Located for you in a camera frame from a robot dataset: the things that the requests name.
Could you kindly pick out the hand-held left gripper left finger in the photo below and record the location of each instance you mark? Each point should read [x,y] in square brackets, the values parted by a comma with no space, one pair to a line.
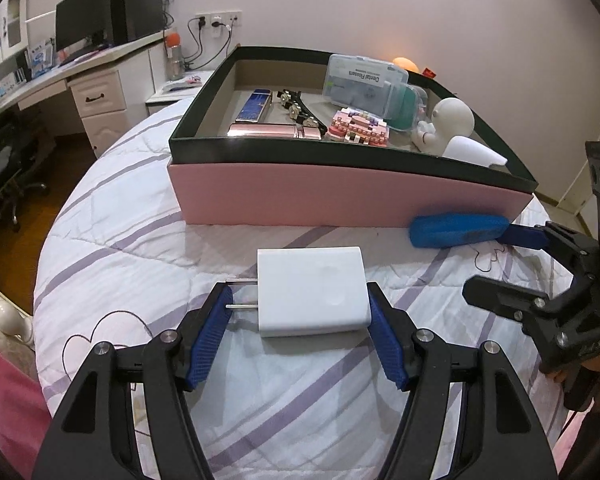
[207,340]

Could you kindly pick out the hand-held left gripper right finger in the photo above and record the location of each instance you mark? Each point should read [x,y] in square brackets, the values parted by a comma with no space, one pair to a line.
[387,345]

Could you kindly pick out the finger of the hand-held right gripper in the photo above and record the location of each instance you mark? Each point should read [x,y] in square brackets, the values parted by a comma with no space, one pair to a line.
[500,297]
[455,230]

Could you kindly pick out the white power adapter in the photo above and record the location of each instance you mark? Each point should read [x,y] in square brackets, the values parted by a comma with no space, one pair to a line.
[310,290]

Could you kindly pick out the white astronaut figurine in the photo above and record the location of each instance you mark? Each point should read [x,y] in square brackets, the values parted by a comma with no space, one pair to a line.
[452,117]

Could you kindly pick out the pink box with dark rim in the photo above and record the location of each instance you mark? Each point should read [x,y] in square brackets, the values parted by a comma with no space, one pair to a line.
[330,195]

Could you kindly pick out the person's right hand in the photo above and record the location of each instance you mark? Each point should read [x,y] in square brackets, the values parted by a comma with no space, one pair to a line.
[555,376]

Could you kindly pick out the white tapered plastic piece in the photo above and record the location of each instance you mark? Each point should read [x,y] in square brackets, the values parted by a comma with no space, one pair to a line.
[472,150]

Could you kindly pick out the pink building block toy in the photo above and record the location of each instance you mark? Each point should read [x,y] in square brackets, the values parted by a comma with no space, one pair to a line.
[357,127]

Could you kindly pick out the white quilt with purple stripes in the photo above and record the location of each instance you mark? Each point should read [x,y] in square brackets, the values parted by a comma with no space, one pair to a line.
[130,210]

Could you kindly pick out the clear dental floss box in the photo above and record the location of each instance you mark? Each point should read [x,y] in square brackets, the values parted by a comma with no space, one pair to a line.
[360,85]

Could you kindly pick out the orange plush toy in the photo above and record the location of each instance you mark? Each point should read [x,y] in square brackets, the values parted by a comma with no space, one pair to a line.
[405,62]

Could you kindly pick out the black beaded hair clip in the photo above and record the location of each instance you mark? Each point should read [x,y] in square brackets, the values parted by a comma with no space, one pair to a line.
[300,112]

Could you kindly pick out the rose gold metal cylinder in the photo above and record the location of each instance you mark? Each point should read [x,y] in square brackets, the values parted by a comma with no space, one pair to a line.
[265,131]

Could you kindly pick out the pink cloth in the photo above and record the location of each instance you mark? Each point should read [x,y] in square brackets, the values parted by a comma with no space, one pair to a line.
[5,410]

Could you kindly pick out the blue patterned flat case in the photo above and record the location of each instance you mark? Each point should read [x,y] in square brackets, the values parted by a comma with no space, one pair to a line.
[254,106]

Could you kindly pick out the white bedside cabinet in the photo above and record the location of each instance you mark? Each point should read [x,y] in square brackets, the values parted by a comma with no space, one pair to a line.
[170,105]

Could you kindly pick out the papers on cabinet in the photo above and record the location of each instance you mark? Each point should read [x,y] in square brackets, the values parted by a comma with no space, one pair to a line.
[187,81]

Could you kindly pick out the white desk with drawers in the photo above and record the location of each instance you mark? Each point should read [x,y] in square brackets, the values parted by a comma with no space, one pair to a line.
[100,95]

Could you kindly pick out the black office chair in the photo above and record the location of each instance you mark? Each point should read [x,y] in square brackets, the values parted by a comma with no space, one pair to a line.
[5,160]

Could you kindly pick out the clear bottle with orange cap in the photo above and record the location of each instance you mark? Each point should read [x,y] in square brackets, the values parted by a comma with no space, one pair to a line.
[174,60]

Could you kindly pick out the blue and white packet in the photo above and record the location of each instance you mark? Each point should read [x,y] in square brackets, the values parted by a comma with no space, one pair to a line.
[39,57]

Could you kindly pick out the black computer monitor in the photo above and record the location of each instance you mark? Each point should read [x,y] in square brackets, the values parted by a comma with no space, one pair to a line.
[82,15]

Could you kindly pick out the white desk hutch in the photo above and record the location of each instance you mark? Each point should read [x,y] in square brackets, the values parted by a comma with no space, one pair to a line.
[15,15]

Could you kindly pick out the white bed frame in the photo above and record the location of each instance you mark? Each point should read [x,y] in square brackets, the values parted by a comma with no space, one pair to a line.
[10,317]

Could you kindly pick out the white wall power outlet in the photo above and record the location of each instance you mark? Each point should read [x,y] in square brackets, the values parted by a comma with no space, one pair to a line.
[220,20]

